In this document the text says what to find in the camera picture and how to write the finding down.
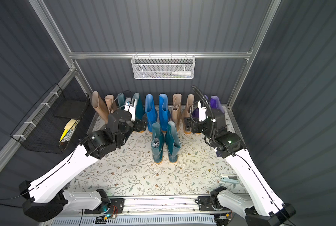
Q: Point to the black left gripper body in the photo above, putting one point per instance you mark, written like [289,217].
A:
[139,125]

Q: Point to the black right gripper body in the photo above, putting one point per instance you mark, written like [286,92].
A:
[196,127]

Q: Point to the dark teal boot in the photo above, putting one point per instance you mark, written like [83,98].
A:
[139,106]
[121,100]

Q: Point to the blue rain boot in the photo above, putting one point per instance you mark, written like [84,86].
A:
[164,113]
[150,111]

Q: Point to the purple front boot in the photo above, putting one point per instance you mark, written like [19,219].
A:
[216,104]
[196,111]

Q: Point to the teal front boot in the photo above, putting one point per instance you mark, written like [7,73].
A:
[157,143]
[172,141]

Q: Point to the beige rain boot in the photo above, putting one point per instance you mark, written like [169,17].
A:
[100,106]
[186,113]
[176,110]
[111,104]

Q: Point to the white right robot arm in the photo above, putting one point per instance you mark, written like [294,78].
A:
[263,207]

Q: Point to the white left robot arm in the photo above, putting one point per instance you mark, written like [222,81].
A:
[46,197]

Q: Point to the floral floor mat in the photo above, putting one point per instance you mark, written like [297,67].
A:
[131,170]

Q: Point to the white bottle in basket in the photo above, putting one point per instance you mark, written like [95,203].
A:
[182,73]

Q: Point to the yellow notepad in basket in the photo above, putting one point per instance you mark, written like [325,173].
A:
[69,129]

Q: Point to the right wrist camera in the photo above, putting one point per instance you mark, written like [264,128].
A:
[202,115]

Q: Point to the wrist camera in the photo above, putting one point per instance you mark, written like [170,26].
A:
[130,106]
[202,115]

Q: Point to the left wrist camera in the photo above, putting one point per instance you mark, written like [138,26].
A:
[130,106]

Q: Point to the white wire mesh basket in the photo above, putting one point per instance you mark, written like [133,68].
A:
[160,66]

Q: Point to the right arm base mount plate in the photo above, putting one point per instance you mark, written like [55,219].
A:
[205,204]

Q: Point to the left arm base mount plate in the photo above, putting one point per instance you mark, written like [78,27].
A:
[115,206]

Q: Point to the black wire wall basket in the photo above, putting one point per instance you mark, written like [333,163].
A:
[42,131]

